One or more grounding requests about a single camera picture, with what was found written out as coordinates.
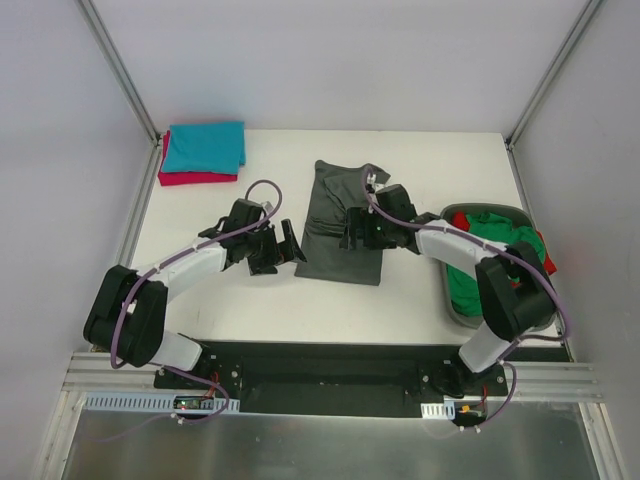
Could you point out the white cable duct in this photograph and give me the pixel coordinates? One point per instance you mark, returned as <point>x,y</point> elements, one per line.
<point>159,403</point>
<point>438,411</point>

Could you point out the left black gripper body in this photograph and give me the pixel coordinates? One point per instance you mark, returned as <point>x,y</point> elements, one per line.
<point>270,248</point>

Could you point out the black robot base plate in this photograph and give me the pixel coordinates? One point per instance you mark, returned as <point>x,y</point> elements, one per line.
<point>358,380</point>

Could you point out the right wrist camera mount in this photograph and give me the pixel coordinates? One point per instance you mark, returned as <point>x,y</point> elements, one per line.
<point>371,183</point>

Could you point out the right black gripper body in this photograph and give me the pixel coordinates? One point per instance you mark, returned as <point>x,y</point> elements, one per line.
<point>358,230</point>

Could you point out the left aluminium frame post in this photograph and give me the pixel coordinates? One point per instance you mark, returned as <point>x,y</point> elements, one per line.
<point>110,52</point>

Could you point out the left white cable duct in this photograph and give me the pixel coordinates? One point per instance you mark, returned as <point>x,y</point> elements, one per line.
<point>159,403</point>

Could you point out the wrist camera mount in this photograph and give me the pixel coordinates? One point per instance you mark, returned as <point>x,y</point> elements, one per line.
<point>268,207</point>
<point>371,183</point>

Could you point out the right white cable duct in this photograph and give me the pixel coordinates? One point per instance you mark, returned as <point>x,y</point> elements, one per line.
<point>438,411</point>

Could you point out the grey plastic basket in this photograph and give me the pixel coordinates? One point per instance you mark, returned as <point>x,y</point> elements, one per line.
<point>518,216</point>

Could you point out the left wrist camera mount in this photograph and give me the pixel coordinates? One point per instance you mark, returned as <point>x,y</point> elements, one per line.
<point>268,207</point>

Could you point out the right aluminium frame post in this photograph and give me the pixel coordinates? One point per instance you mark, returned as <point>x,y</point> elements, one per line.
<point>569,44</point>

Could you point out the folded teal t-shirt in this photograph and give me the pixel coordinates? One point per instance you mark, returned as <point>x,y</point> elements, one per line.
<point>217,148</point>

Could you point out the aluminium frame post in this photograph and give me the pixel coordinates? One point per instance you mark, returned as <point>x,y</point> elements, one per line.
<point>569,44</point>
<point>110,52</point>

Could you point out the grey t-shirt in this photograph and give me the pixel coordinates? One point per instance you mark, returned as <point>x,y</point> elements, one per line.
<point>335,190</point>

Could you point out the folded magenta t-shirt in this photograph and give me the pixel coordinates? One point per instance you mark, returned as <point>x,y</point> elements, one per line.
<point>188,178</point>

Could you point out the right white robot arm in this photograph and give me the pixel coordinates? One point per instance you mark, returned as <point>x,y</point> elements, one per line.
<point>514,290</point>

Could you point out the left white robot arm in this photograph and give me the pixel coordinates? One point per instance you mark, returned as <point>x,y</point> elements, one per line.
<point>128,315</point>

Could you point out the green t-shirt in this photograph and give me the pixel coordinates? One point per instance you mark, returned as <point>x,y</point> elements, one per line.
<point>463,289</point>

